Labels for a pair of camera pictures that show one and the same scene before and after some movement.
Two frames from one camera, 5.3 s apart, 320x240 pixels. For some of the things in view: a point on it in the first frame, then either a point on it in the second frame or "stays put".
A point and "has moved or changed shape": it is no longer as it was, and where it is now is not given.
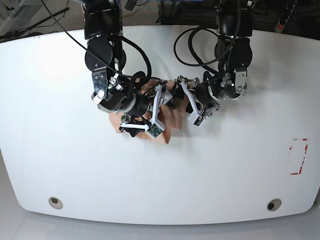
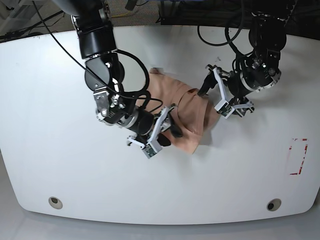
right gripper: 232,85 → 263,73
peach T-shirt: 174,116 has moved or changed shape
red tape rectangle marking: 306,148 stays put
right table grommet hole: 274,204 stays put
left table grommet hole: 55,203 stays put
